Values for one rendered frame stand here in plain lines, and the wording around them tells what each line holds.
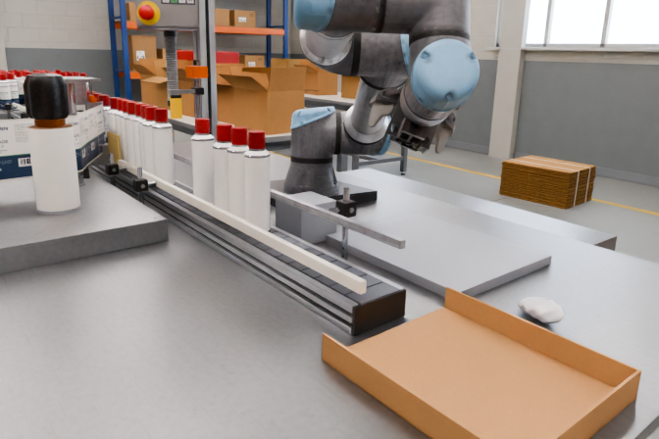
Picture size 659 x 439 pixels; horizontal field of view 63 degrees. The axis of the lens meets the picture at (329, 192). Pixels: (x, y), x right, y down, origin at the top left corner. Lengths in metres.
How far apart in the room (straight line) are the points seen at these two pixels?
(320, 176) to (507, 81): 5.68
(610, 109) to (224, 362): 5.95
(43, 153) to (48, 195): 0.09
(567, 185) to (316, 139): 3.71
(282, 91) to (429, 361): 2.45
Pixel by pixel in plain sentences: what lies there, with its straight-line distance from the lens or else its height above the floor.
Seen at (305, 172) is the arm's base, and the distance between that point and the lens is 1.42.
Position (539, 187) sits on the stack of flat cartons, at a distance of 5.04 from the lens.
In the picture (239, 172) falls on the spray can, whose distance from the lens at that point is 1.10.
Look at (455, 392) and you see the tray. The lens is 0.72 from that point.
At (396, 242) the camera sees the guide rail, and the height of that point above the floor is 0.96.
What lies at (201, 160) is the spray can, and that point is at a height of 0.99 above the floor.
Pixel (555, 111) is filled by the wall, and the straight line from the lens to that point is 6.75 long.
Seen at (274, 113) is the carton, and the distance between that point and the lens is 3.05.
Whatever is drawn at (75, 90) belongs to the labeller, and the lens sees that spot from 1.82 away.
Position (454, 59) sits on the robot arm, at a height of 1.23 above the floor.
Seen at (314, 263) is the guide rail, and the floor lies 0.91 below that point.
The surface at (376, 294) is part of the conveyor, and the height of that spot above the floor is 0.88.
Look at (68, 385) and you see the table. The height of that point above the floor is 0.83.
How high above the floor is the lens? 1.24
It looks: 15 degrees down
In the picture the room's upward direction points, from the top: 1 degrees clockwise
